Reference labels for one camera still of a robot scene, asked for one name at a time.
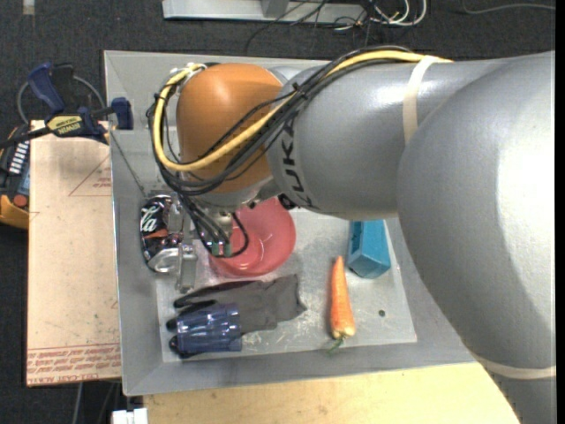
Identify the orange carrot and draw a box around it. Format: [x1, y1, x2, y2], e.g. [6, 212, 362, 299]
[327, 254, 358, 353]

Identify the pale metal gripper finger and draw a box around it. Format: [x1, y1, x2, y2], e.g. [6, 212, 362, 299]
[176, 243, 199, 294]
[165, 203, 185, 243]

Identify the red bowl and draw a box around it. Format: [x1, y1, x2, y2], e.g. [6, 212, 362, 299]
[207, 201, 298, 278]

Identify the black soda can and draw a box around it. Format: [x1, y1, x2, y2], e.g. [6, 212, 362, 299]
[139, 194, 183, 275]

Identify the grey metal bin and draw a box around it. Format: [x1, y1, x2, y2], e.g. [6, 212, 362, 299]
[103, 49, 486, 398]

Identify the brown cardboard board, red print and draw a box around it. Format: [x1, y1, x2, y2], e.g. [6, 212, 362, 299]
[25, 119, 123, 388]

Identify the teal blue block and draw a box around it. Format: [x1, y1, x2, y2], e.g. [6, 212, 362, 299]
[346, 219, 393, 280]

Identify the dark blue plastic cup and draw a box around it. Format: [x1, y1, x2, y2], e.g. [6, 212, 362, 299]
[175, 302, 245, 356]

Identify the dark grey glove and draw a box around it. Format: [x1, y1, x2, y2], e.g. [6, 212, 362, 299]
[165, 273, 308, 360]

